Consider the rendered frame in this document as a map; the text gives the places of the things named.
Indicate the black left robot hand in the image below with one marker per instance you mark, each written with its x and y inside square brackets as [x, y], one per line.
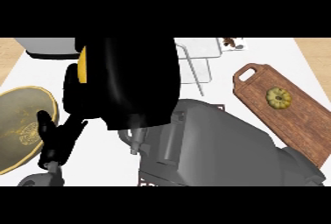
[56, 140]

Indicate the yellow lemon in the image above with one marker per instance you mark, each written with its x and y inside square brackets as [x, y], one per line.
[81, 65]

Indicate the white brown printed card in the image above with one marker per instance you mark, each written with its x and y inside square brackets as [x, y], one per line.
[235, 43]

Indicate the brown wooden cutting board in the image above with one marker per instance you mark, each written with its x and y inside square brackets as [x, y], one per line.
[301, 128]

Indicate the pale grey appliance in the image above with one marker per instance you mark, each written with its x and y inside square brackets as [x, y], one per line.
[47, 45]

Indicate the round olive gold placemat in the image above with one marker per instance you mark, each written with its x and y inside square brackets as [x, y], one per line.
[19, 116]

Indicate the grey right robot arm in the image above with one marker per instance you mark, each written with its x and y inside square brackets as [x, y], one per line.
[223, 145]

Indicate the small yellow squash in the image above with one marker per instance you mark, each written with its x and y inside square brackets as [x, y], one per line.
[278, 98]

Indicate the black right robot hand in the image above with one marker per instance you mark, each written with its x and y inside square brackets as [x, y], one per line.
[129, 84]

